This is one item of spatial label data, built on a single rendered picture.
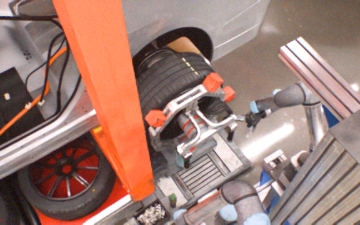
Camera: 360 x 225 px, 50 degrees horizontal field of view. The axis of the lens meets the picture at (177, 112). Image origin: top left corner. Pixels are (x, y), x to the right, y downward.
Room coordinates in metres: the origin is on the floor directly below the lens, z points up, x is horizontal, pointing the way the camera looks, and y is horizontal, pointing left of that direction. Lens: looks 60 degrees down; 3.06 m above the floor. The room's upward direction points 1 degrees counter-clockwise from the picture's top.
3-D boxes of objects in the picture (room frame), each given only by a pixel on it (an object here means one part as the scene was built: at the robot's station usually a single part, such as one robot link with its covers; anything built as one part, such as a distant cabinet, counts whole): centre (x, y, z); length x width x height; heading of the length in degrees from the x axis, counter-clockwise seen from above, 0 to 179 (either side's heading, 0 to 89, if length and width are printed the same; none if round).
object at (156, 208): (0.67, 0.18, 0.51); 0.20 x 0.14 x 0.13; 125
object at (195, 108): (1.16, -0.22, 1.03); 0.19 x 0.18 x 0.11; 33
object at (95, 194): (1.06, 0.80, 0.39); 0.66 x 0.66 x 0.24
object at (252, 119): (1.21, -0.50, 0.86); 0.12 x 0.08 x 0.09; 123
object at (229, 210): (0.56, -0.27, 0.98); 0.13 x 0.12 x 0.14; 16
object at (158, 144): (1.21, -0.07, 0.85); 0.54 x 0.07 x 0.54; 123
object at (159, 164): (1.22, 0.25, 0.26); 0.42 x 0.18 x 0.35; 33
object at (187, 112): (1.06, -0.05, 1.03); 0.19 x 0.18 x 0.11; 33
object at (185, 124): (1.15, -0.11, 0.85); 0.21 x 0.14 x 0.14; 33
